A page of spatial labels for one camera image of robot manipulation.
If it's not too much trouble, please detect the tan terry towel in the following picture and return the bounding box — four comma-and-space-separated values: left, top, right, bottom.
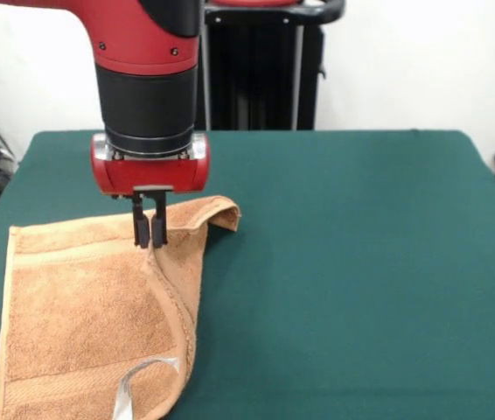
0, 194, 243, 420

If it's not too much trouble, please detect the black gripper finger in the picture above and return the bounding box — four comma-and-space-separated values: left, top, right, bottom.
129, 191, 150, 250
150, 190, 170, 249

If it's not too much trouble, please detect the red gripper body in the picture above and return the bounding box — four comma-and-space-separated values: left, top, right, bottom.
90, 132, 212, 198

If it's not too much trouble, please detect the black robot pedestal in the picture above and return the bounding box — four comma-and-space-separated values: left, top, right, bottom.
194, 0, 345, 132

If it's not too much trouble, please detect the dark green table cloth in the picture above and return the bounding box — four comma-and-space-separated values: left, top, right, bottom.
0, 128, 495, 420

